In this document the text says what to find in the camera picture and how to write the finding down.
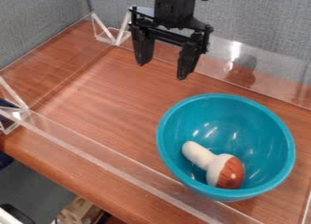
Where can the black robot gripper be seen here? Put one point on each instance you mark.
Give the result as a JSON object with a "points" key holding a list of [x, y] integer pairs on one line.
{"points": [[170, 22]]}

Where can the blue plastic bowl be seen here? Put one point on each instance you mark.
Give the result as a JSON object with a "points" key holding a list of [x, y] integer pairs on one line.
{"points": [[234, 125]]}

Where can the toy mushroom brown cap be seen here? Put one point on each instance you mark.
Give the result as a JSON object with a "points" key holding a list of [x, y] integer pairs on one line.
{"points": [[225, 168]]}

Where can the clear acrylic back barrier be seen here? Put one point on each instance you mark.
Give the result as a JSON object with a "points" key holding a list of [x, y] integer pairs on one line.
{"points": [[262, 71]]}

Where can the clear acrylic barrier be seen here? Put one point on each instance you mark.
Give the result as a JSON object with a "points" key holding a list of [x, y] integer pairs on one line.
{"points": [[262, 71], [136, 193]]}

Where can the clear acrylic front barrier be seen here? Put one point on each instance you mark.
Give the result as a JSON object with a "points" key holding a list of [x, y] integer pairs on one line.
{"points": [[136, 193]]}

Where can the dark blue object at edge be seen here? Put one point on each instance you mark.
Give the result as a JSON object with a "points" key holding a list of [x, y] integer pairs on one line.
{"points": [[6, 159]]}

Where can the light wooden block below table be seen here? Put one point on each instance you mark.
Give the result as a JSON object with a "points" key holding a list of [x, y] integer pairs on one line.
{"points": [[79, 212]]}

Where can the black white object bottom left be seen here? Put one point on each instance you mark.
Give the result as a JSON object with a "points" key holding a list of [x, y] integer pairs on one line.
{"points": [[14, 216]]}

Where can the clear acrylic corner bracket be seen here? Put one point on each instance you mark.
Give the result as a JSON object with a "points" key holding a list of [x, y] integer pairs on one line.
{"points": [[111, 35]]}

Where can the clear acrylic left bracket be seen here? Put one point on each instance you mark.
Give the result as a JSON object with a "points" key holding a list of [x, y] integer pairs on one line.
{"points": [[14, 109]]}

